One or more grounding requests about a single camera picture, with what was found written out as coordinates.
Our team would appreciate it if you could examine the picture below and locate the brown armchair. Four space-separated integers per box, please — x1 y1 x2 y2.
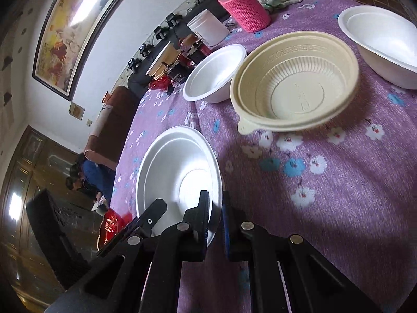
85 85 140 170

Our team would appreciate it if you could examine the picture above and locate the framed painting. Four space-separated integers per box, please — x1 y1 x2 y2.
32 0 139 101

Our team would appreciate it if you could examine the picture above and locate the wooden glass-door cabinet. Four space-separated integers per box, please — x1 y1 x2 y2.
0 125 108 300

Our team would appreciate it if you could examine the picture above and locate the small wall picture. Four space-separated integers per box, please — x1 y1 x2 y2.
69 102 86 118

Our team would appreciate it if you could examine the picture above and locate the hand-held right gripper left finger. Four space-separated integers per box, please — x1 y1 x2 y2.
44 190 211 313

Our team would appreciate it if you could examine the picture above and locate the wide white foam bowl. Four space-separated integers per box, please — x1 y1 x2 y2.
135 125 224 249

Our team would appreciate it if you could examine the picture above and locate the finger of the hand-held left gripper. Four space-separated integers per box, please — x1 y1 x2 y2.
97 218 141 257
138 199 168 238

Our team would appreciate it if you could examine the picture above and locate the purple floral tablecloth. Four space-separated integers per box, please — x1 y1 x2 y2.
111 0 417 313

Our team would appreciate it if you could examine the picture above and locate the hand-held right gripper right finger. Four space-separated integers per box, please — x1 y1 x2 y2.
221 190 382 313

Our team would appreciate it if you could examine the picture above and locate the red glass plate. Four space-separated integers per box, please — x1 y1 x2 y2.
97 208 127 252
148 74 175 92

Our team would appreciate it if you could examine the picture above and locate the beige ribbed plastic bowl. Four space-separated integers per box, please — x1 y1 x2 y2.
230 31 360 136

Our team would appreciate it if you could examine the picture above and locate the white plastic cup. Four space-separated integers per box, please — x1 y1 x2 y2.
187 10 230 48

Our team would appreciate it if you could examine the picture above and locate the pink bottle with knitted sleeve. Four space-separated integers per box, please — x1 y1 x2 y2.
211 0 272 34

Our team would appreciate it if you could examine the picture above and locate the small white foam bowl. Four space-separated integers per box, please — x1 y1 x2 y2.
182 44 247 104

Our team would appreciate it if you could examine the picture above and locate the black leather sofa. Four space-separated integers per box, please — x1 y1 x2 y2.
127 0 235 97

